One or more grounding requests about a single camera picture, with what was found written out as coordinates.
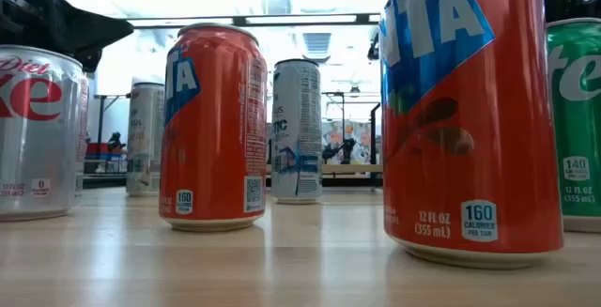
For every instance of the green Sprite can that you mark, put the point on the green Sprite can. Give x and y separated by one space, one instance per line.
577 133

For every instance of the orange Fanta can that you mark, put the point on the orange Fanta can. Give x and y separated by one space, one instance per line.
469 157
211 147

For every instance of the ceiling air vent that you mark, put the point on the ceiling air vent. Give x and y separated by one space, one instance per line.
317 44

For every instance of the background black robot arm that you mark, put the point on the background black robot arm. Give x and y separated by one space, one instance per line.
340 151
115 142

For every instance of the black metal table frame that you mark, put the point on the black metal table frame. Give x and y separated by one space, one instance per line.
352 181

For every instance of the white Celsius can blue palm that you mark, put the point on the white Celsius can blue palm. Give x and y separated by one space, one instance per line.
296 133

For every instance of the colourful background poster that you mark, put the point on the colourful background poster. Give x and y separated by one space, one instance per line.
361 138

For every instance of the black overhead frame bar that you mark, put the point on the black overhead frame bar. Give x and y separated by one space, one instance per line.
239 20

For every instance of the thin black background stand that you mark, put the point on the thin black background stand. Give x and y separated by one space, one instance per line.
343 107

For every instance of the white Celsius can peach print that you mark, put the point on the white Celsius can peach print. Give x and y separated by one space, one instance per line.
145 147

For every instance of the black metal frame stand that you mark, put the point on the black metal frame stand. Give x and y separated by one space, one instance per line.
374 133

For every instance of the silver Diet Coke can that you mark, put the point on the silver Diet Coke can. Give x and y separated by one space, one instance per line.
37 147

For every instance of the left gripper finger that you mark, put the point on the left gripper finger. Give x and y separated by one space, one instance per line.
89 25
91 56

